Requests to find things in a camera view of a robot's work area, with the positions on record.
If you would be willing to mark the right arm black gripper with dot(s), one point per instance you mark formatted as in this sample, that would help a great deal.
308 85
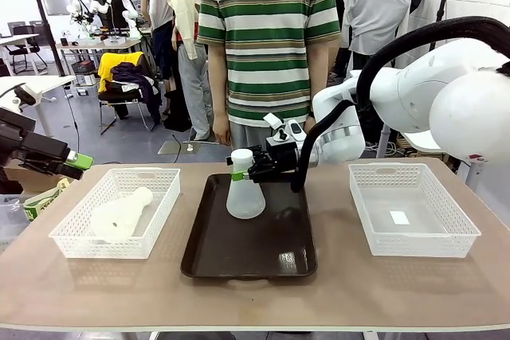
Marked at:
285 159

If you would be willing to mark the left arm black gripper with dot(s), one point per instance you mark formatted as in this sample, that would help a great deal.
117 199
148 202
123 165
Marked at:
36 145

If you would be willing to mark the translucent white Erlenmeyer flask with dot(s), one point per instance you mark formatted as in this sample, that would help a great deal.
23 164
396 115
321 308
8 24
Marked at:
245 200
119 216

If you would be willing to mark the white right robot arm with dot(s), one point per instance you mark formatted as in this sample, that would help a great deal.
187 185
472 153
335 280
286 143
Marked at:
418 89

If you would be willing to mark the person right forearm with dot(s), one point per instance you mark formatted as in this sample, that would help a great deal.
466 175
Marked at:
219 81

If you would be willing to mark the person left forearm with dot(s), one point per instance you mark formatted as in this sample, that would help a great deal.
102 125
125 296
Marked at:
318 77

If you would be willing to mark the person right hand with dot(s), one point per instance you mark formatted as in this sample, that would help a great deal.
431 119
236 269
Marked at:
222 129

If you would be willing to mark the person left hand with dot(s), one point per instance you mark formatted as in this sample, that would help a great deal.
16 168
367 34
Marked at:
311 124

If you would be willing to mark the cardboard box with green print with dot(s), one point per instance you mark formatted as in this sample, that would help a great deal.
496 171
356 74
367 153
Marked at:
44 200

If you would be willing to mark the dark brown plastic tray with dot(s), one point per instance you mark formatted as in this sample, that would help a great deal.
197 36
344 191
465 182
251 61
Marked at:
247 244

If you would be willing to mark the clear plastic storage bin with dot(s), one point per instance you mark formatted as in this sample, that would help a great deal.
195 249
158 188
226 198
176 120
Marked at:
10 220

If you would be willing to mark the black metal chair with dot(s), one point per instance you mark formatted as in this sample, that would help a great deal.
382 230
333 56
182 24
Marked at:
119 101

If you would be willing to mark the grey floor plate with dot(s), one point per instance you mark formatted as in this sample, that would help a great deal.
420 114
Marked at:
175 148

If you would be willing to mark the white desk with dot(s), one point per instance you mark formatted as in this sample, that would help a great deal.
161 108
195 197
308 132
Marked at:
36 83

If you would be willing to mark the white perforated plastic basket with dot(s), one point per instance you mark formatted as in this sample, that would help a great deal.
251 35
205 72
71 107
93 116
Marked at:
119 246
418 246

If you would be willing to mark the red and black toolbox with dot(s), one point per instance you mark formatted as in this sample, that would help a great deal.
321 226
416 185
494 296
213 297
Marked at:
85 69

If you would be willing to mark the yellow cloth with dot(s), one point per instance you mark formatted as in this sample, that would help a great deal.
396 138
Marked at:
107 65

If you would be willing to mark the dark purple garment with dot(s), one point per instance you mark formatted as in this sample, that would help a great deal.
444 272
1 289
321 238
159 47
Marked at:
139 77

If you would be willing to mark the beige background table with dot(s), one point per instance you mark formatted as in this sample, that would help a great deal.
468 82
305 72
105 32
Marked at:
95 43

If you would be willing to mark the black office chair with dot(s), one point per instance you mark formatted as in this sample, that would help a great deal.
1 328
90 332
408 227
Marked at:
26 47

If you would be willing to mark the person in striped shirt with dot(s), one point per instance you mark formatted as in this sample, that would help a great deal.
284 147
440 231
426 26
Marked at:
267 37

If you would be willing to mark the black light stand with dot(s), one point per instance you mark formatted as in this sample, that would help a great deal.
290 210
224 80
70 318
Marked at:
45 29

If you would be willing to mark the small white paper label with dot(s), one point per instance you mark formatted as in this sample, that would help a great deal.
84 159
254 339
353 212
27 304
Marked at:
399 217

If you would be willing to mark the mannequin with cream shirt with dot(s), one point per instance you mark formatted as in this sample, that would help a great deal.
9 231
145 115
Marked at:
187 9

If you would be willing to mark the mannequin with white tank top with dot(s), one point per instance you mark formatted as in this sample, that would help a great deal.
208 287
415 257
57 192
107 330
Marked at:
159 5

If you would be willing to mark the person in white shirt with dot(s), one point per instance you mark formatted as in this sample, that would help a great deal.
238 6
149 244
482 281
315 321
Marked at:
376 9

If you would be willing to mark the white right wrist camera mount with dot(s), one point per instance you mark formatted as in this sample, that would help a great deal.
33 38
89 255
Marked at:
295 129

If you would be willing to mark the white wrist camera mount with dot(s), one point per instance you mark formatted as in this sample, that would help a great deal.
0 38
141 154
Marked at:
24 95
295 129

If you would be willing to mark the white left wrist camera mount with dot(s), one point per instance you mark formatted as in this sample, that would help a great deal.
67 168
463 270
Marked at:
24 95

